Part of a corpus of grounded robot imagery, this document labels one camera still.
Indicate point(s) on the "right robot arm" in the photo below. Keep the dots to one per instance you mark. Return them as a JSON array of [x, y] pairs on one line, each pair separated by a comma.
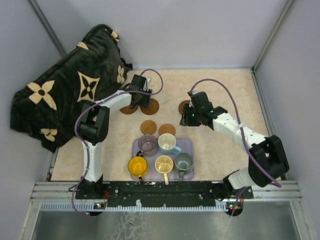
[[267, 160]]

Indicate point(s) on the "cream and blue mug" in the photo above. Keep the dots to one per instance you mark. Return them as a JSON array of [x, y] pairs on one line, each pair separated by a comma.
[[168, 144]]

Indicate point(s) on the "yellow transparent mug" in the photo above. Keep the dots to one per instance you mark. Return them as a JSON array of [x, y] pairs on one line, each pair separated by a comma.
[[138, 168]]

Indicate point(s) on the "dark brown grooved coaster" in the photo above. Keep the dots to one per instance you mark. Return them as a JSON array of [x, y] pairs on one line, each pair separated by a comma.
[[128, 110]]

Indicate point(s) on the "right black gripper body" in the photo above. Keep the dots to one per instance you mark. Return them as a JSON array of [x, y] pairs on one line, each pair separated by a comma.
[[188, 117]]

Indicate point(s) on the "transparent purple cup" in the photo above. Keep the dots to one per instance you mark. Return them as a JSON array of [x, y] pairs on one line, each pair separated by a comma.
[[148, 146]]

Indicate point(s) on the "black floral plush blanket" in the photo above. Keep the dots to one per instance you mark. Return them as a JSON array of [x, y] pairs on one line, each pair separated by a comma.
[[47, 108]]

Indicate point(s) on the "lavender plastic tray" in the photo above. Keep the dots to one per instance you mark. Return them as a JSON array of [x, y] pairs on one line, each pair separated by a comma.
[[153, 175]]

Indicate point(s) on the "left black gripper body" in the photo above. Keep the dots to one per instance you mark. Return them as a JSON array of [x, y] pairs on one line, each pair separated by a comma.
[[142, 99]]

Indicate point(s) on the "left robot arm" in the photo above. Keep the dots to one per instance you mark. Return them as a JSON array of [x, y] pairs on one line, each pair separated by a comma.
[[92, 127]]

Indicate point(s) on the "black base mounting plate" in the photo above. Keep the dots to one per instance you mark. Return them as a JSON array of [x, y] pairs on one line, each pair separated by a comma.
[[157, 194]]

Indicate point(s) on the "grey green mug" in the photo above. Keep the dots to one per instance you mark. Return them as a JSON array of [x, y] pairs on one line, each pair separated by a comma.
[[183, 164]]

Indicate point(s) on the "light brown small coaster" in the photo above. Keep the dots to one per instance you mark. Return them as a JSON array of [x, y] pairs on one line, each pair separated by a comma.
[[167, 128], [148, 127]]

